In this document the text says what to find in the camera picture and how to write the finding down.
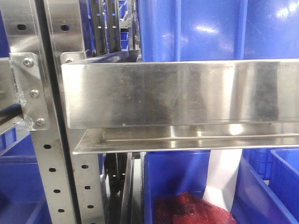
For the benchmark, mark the blue bin with red mesh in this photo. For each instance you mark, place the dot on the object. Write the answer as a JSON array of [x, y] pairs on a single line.
[[168, 174]]

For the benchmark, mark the blue bin lower left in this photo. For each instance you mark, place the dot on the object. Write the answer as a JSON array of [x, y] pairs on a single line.
[[22, 198]]

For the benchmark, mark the stainless steel shelf tray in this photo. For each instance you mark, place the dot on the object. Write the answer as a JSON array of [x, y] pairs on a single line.
[[126, 105]]

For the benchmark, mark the steel corner bracket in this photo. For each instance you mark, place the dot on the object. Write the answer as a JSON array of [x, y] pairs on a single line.
[[27, 73]]

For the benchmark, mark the perforated steel shelf upright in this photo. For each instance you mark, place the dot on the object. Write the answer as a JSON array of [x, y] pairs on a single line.
[[57, 31]]

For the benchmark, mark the blue bin lower right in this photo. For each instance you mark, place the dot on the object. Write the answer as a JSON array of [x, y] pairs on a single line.
[[280, 167]]

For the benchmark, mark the blue bin on shelf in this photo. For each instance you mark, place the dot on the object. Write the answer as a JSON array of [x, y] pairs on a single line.
[[194, 30]]

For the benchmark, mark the white paper sheet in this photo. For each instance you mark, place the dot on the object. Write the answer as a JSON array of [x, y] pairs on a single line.
[[221, 177]]

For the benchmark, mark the red mesh bag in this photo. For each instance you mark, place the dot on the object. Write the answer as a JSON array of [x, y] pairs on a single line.
[[187, 208]]

